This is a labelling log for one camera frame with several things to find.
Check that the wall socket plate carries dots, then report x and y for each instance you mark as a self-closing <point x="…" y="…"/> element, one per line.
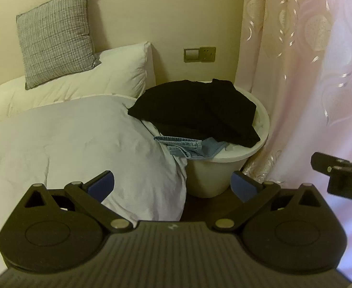
<point x="199" y="54"/>

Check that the white pillow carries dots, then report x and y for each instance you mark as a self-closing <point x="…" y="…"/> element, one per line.
<point x="83" y="81"/>

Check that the white duvet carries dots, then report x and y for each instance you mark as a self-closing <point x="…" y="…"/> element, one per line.
<point x="74" y="156"/>

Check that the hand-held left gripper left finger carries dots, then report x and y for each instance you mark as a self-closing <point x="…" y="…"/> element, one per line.
<point x="102" y="186"/>

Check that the grey woven cushion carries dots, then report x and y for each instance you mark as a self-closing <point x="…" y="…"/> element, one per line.
<point x="56" y="36"/>

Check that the black sweater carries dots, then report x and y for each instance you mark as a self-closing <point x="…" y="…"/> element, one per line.
<point x="200" y="111"/>

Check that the blue jeans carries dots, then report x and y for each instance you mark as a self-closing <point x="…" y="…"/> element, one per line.
<point x="191" y="148"/>

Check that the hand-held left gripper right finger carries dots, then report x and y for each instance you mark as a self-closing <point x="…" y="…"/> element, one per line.
<point x="243" y="187"/>

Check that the pink patterned curtain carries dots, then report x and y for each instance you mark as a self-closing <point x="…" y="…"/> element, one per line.
<point x="308" y="81"/>

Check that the white laundry bucket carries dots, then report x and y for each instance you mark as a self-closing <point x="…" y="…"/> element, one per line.
<point x="221" y="174"/>

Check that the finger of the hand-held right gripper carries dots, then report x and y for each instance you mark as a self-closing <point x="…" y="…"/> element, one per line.
<point x="329" y="162"/>

